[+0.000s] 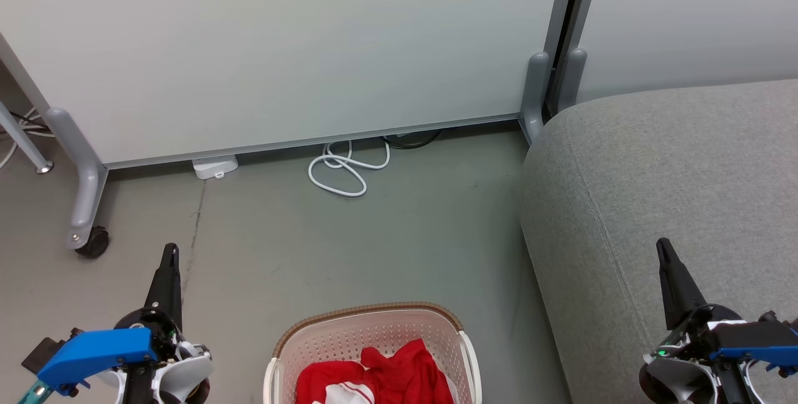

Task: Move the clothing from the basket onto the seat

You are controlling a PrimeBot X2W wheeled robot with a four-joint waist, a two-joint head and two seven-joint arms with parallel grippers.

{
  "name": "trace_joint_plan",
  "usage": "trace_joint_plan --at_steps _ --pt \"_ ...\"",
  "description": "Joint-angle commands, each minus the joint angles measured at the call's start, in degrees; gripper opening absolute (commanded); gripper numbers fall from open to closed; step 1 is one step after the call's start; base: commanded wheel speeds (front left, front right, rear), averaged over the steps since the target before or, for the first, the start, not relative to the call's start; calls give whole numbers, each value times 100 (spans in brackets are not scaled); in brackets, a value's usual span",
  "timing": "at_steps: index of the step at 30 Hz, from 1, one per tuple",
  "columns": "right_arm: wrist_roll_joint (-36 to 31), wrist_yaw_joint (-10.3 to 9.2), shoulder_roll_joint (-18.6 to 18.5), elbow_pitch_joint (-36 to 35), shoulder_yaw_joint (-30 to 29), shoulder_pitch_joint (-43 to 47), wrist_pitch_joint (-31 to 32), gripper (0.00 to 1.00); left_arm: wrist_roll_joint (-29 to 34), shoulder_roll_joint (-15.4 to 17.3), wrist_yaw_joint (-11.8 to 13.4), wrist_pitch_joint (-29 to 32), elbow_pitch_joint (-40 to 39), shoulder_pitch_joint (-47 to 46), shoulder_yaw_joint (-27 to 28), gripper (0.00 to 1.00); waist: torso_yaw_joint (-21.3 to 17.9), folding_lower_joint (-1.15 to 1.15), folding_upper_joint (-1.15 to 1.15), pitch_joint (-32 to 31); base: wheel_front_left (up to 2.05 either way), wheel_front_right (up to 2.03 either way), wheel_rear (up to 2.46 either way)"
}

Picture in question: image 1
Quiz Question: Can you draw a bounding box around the grey fabric sofa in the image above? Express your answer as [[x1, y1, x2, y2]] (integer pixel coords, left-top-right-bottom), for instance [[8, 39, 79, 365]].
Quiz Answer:
[[519, 79, 798, 404]]

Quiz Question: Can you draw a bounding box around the white laundry basket brown rim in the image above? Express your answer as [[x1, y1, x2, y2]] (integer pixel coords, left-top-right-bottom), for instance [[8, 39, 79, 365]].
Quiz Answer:
[[263, 302, 483, 404]]

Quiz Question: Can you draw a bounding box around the black floor cable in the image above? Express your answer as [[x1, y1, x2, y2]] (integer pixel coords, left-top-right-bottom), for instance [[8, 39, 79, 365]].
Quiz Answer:
[[382, 130, 442, 150]]

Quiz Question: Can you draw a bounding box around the white plastic power box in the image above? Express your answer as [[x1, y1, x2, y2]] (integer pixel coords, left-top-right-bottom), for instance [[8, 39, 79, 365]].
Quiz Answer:
[[191, 155, 239, 180]]

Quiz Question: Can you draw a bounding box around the grey partition foot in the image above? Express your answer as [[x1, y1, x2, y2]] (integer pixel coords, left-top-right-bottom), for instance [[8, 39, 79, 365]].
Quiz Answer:
[[519, 50, 552, 145], [557, 47, 588, 115]]

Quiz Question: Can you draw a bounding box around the red and white fabric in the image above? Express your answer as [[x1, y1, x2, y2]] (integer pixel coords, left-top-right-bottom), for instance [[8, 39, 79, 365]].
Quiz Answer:
[[321, 382, 376, 404]]

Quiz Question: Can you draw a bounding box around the white coiled cable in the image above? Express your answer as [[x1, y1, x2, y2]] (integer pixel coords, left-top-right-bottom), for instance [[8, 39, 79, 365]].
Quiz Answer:
[[308, 140, 392, 198]]

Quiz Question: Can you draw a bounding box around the wide white partition panel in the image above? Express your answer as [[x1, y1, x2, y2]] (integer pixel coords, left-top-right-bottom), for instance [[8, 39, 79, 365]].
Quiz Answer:
[[0, 0, 584, 171]]

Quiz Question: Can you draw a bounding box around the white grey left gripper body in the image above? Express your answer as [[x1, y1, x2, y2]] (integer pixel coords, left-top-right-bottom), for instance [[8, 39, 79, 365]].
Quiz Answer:
[[115, 307, 213, 404]]

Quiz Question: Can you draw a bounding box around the white metal desk leg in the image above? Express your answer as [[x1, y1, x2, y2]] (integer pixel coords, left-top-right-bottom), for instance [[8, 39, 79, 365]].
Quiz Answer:
[[0, 102, 54, 175]]

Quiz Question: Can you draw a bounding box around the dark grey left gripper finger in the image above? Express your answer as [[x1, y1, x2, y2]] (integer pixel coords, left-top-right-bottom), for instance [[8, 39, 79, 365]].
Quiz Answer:
[[145, 243, 183, 330]]

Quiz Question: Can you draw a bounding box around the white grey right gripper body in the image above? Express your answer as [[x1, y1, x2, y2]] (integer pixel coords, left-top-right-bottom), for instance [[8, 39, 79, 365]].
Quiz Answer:
[[639, 304, 746, 404]]

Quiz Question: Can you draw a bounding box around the grey partition leg with caster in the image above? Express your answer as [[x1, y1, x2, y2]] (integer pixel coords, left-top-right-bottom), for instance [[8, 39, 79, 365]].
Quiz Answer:
[[45, 107, 111, 259]]

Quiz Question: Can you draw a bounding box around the narrow white partition panel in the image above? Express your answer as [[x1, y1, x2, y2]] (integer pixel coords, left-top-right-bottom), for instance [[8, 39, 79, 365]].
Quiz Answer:
[[564, 0, 798, 105]]

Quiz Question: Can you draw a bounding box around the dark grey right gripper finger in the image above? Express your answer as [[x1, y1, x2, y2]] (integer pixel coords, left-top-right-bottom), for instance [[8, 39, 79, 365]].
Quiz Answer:
[[656, 238, 708, 331]]

